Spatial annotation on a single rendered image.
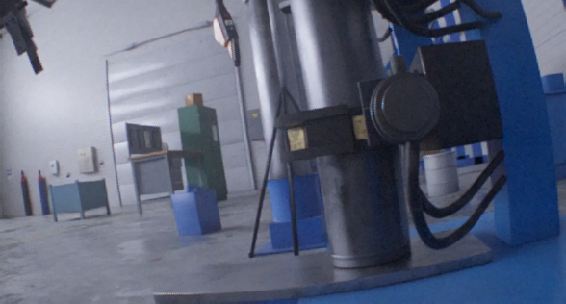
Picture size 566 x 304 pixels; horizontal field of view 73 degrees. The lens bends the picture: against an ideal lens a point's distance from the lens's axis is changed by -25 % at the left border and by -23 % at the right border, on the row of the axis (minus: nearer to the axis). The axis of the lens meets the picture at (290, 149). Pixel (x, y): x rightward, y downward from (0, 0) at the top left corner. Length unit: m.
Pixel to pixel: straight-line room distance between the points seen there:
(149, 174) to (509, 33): 6.41
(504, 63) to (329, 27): 0.47
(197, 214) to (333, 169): 2.67
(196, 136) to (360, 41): 7.37
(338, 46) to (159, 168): 6.06
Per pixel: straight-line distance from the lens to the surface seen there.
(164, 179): 7.05
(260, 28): 2.60
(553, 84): 3.48
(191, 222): 3.81
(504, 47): 1.22
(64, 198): 9.01
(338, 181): 1.15
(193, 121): 8.48
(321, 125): 1.01
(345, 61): 1.15
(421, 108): 0.70
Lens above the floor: 0.42
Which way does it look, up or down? 2 degrees up
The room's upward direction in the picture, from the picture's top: 9 degrees counter-clockwise
